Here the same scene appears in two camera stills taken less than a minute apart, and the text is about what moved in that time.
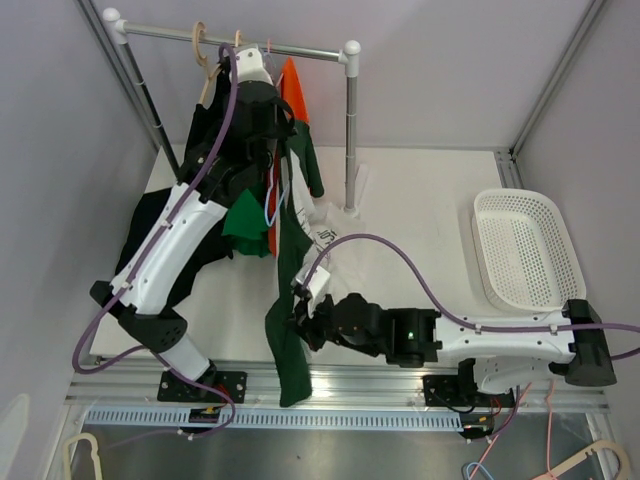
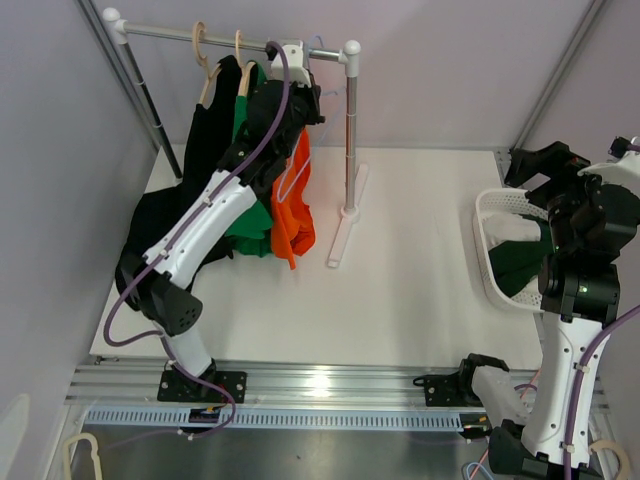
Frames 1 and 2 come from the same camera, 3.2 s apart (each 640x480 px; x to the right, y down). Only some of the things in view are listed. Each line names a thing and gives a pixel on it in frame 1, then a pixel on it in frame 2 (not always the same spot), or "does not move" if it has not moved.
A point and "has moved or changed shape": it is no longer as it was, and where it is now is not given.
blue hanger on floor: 475,463 does not move
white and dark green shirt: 319,238 to 519,243
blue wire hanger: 270,223 to 304,151
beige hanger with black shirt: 212,70 does not move
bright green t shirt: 246,225 does not move
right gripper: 307,322 to 558,162
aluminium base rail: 134,382 does not move
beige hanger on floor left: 94,455 does not move
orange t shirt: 293,90 has moved or changed shape
